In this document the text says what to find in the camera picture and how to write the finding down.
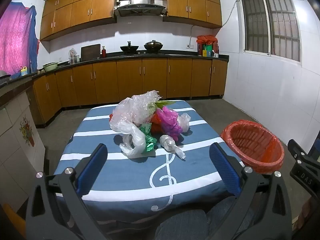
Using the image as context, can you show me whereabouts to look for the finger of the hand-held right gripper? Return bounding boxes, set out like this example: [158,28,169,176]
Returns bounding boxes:
[287,139,312,162]

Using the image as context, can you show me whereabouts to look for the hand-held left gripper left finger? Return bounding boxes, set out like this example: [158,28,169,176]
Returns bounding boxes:
[25,143,110,240]

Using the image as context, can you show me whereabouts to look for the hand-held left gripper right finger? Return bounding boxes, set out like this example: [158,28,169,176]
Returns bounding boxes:
[209,142,293,240]

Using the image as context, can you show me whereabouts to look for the red translucent bin liner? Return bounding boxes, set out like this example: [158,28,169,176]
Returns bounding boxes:
[220,120,285,174]

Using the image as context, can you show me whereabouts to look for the plastic woven wastebasket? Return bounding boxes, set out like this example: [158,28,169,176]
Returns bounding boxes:
[220,120,285,174]

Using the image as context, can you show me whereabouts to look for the white translucent plastic bag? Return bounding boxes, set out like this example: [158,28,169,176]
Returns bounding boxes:
[109,97,148,159]

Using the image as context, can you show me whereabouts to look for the clear plastic bottle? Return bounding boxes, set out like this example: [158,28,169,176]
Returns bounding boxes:
[159,134,187,161]

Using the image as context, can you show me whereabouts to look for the small white plastic bag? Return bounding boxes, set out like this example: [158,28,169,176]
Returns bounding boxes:
[177,113,192,133]

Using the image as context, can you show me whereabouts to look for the green foil wrapper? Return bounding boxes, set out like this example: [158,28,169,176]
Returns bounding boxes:
[139,123,158,153]

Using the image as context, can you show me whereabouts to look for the magenta plastic bag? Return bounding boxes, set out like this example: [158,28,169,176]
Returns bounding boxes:
[156,106,183,142]

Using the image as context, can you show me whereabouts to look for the large red plastic bag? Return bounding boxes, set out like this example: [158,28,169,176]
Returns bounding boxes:
[149,112,164,134]

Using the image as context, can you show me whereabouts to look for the clear crinkled plastic bag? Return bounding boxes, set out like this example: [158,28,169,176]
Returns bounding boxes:
[130,90,163,126]

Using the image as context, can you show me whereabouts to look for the green yellow wrapper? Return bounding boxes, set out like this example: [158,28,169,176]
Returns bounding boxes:
[149,100,176,111]

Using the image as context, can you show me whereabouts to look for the blue white striped tablecloth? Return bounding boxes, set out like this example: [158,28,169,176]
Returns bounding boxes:
[53,99,247,225]

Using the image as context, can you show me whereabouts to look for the operator knee in jeans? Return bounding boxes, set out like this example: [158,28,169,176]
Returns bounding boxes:
[206,195,253,240]

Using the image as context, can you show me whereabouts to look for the person's left leg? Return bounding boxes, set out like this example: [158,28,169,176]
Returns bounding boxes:
[154,209,209,240]

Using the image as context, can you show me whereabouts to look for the flower decorated tiled panel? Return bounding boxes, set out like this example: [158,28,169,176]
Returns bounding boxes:
[0,90,46,204]

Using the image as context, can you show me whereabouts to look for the orange chair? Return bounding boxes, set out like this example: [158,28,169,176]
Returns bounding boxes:
[2,203,27,238]

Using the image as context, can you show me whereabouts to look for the wooden base cabinets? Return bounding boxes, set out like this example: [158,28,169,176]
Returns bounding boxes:
[32,57,228,128]

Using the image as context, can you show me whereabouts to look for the green basin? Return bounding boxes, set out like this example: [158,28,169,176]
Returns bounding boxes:
[42,62,59,72]

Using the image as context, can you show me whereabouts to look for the bagged glass jar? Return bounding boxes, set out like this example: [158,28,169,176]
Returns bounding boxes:
[68,48,80,64]

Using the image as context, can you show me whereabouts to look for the dark cutting board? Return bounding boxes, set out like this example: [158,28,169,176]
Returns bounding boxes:
[80,44,101,61]

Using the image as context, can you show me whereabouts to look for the black wok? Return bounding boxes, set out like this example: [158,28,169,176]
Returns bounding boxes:
[120,41,139,54]

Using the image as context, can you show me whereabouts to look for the black kitchen countertop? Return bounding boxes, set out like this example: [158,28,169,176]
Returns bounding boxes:
[0,52,230,98]

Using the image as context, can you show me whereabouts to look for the barred window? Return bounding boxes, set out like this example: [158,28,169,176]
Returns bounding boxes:
[234,0,301,62]

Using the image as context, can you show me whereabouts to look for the red plastic bag cover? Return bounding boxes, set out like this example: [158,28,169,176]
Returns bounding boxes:
[196,35,218,45]

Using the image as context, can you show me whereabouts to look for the lidded dark wok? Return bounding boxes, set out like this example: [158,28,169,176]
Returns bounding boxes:
[144,40,164,54]

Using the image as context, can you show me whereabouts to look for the pink blue curtain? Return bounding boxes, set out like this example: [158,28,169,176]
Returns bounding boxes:
[0,1,38,75]

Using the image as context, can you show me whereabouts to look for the steel range hood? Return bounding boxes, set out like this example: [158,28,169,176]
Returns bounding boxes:
[114,0,167,18]

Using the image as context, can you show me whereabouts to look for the white wall cable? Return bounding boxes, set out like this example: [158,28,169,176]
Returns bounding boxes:
[190,0,241,46]

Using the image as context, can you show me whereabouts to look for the wooden wall cabinets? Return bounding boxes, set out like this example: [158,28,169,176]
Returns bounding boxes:
[40,0,223,41]

